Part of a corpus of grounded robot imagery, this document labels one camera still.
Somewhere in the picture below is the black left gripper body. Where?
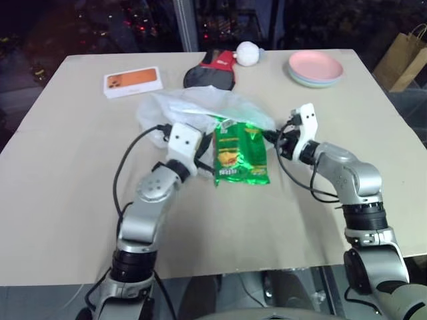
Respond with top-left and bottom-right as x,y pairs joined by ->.
194,135 -> 210,165

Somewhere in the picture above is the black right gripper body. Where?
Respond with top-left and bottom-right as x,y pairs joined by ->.
275,127 -> 302,160

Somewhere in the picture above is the green chips bag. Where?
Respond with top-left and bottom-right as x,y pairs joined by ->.
212,115 -> 271,188

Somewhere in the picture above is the translucent white plastic bag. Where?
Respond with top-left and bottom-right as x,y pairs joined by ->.
134,84 -> 278,179

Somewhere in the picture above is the light blue plastic plate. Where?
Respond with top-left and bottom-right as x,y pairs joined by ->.
287,63 -> 344,85

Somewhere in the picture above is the black red paddle case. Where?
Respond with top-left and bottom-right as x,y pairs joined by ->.
183,48 -> 238,92

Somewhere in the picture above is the light green plastic plate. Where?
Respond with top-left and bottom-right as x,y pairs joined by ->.
290,71 -> 340,89

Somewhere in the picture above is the pink plastic plate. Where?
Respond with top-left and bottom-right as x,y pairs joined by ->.
288,50 -> 344,80

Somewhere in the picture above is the white fluffy ball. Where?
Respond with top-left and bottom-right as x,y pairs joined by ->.
236,40 -> 261,67

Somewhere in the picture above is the white orange phone box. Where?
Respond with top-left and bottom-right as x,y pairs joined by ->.
101,66 -> 165,100

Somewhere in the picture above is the dark brown rounded shape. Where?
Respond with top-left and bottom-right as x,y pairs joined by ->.
179,274 -> 224,311

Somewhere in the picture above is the brown paper bag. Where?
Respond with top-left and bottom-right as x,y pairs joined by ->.
372,23 -> 427,94

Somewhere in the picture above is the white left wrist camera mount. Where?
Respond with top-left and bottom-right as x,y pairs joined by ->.
165,122 -> 203,176

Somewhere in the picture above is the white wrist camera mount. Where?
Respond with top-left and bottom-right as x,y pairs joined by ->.
289,103 -> 318,161
165,122 -> 203,176

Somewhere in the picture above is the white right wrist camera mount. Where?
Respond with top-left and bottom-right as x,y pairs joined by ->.
289,103 -> 318,161

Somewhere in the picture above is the grey metal window post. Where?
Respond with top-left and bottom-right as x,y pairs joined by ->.
173,0 -> 200,53

